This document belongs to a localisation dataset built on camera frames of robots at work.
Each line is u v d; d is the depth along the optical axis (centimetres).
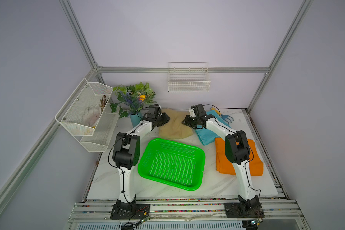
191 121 90
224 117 115
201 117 81
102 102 81
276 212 74
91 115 77
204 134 101
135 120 91
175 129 99
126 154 55
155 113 80
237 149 59
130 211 64
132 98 80
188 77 95
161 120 90
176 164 91
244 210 65
